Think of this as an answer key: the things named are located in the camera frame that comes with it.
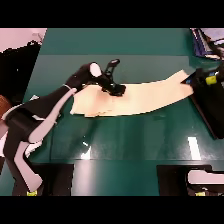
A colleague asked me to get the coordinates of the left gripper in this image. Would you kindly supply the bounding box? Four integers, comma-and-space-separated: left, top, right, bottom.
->
97, 75, 127, 98

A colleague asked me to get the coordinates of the cream white garment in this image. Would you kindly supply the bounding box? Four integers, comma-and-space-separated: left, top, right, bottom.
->
69, 69, 196, 118

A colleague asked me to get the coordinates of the black garment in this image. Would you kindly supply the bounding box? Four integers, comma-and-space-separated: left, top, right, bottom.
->
0, 39, 43, 105

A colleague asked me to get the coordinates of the heap of clothes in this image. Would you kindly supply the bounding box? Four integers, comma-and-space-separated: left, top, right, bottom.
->
189, 28, 224, 62

